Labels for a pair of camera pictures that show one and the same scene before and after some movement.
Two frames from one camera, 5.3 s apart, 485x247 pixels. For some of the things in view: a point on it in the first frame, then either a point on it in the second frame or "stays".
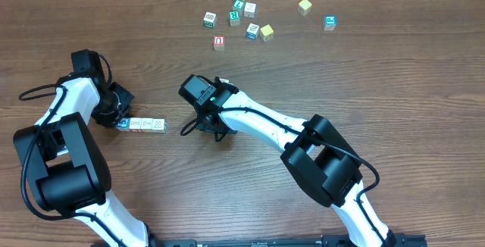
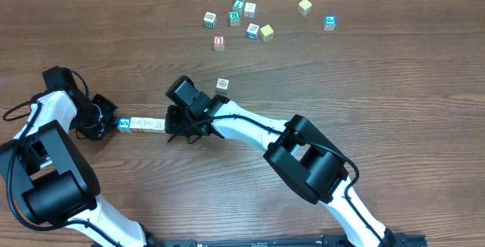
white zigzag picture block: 159,125 stays
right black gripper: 204,126 → 173,126
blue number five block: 123,124 stays
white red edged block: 135,124 stays
